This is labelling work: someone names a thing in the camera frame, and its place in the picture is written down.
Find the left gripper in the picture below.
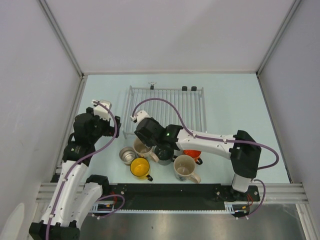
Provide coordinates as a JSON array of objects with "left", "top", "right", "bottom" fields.
[{"left": 86, "top": 107, "right": 121, "bottom": 143}]

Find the beige floral mug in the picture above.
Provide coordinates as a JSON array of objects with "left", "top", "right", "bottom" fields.
[{"left": 133, "top": 138, "right": 159, "bottom": 163}]

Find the beige patterned mug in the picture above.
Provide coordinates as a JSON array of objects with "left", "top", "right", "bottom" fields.
[{"left": 173, "top": 154, "right": 201, "bottom": 184}]

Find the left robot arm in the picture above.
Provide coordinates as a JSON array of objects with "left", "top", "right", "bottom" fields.
[{"left": 29, "top": 101, "right": 121, "bottom": 240}]

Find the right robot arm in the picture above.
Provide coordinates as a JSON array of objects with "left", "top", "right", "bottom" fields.
[{"left": 133, "top": 116, "right": 262, "bottom": 201}]

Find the dark grey mug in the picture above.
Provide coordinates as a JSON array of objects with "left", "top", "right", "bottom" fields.
[{"left": 154, "top": 146, "right": 174, "bottom": 166}]

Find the stainless steel cup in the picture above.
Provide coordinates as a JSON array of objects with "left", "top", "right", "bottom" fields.
[{"left": 119, "top": 146, "right": 137, "bottom": 166}]

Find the yellow mug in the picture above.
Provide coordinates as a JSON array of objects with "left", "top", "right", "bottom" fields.
[{"left": 130, "top": 157, "right": 153, "bottom": 182}]

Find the orange mug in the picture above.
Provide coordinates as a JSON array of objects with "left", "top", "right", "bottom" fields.
[{"left": 183, "top": 149, "right": 203, "bottom": 165}]

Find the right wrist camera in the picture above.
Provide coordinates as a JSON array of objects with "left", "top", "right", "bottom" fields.
[{"left": 130, "top": 110, "right": 150, "bottom": 124}]

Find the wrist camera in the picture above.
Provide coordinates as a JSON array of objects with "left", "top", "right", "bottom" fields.
[
  {"left": 91, "top": 99, "right": 112, "bottom": 121},
  {"left": 130, "top": 110, "right": 150, "bottom": 124}
]

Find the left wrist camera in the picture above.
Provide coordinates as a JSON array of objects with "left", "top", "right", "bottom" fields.
[{"left": 91, "top": 99, "right": 112, "bottom": 121}]

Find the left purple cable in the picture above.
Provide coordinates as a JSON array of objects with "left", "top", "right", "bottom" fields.
[{"left": 44, "top": 99, "right": 120, "bottom": 240}]

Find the purple cable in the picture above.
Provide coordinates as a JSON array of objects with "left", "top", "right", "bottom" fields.
[
  {"left": 130, "top": 97, "right": 280, "bottom": 172},
  {"left": 44, "top": 99, "right": 120, "bottom": 240}
]

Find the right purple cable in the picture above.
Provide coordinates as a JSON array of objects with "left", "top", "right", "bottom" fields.
[{"left": 130, "top": 97, "right": 280, "bottom": 172}]

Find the metal wire dish rack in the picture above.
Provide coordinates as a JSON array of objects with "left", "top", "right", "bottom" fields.
[{"left": 121, "top": 84, "right": 207, "bottom": 138}]

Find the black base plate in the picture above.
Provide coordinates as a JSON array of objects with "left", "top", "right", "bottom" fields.
[{"left": 99, "top": 183, "right": 260, "bottom": 210}]

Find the slotted cable duct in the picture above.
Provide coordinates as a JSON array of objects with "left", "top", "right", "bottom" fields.
[{"left": 89, "top": 203, "right": 248, "bottom": 215}]

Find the aluminium frame rail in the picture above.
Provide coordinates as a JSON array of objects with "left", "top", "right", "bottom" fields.
[{"left": 35, "top": 182, "right": 309, "bottom": 204}]

